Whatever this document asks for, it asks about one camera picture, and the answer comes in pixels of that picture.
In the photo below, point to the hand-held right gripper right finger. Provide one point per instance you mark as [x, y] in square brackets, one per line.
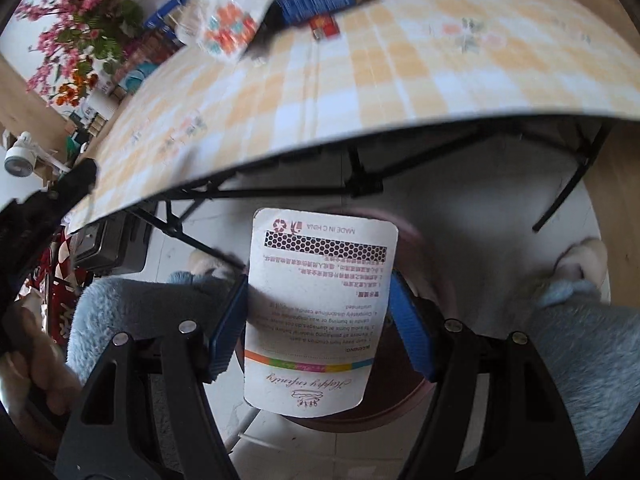
[412, 330]

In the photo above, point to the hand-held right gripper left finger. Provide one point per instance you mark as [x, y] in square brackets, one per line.
[227, 330]

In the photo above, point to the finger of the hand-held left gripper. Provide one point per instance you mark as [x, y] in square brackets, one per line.
[77, 180]

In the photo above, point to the white printed paper card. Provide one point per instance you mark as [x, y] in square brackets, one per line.
[320, 285]

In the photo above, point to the person's left hand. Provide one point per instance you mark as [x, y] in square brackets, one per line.
[52, 370]

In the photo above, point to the red patterned cloth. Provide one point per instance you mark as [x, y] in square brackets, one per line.
[60, 285]

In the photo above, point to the beige fuzzy slipper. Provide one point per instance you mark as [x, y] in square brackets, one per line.
[582, 265]
[207, 262]

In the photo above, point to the dark grey case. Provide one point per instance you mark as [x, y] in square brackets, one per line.
[110, 245]

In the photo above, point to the white angular vase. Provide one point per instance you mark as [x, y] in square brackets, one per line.
[97, 102]

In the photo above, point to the person's left leg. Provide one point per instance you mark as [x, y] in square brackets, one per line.
[150, 305]

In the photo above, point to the person's leg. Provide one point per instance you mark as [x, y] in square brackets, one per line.
[150, 305]
[585, 355]

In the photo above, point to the red-flowered green plant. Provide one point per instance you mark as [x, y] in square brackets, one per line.
[75, 85]

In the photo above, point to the pink artificial flowers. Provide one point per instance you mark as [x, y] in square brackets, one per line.
[65, 15]

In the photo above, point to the person's right leg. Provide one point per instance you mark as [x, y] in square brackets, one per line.
[585, 355]

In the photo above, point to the blue and white gift box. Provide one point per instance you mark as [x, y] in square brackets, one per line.
[165, 10]

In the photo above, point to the clear orange-printed plastic bag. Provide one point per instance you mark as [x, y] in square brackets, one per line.
[230, 15]

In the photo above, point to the yellow checkered tablecloth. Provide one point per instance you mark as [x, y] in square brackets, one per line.
[400, 70]

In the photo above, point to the red and white small box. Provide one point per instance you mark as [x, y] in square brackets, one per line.
[325, 27]

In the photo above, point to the black folding table frame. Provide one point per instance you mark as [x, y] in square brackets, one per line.
[361, 181]

